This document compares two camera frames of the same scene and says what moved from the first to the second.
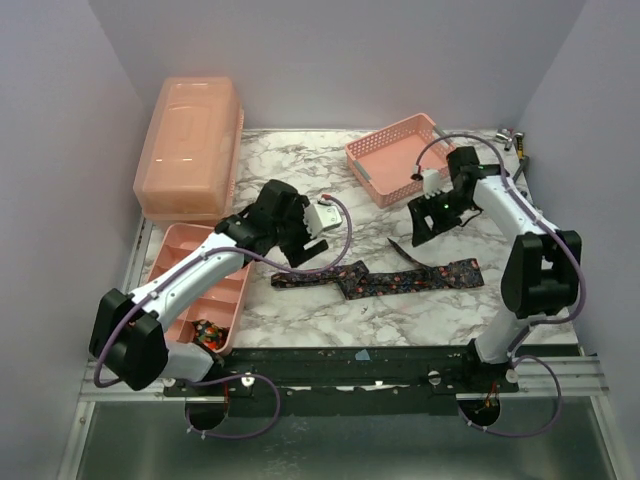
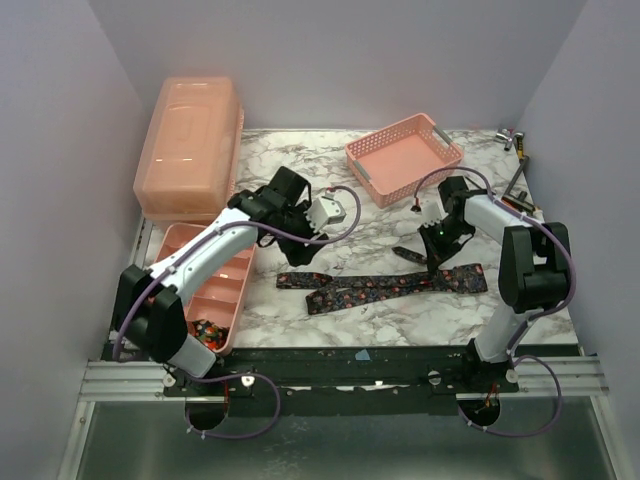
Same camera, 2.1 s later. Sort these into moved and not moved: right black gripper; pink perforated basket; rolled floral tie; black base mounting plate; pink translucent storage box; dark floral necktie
Moved: right black gripper; dark floral necktie
Not moved: rolled floral tie; pink perforated basket; black base mounting plate; pink translucent storage box
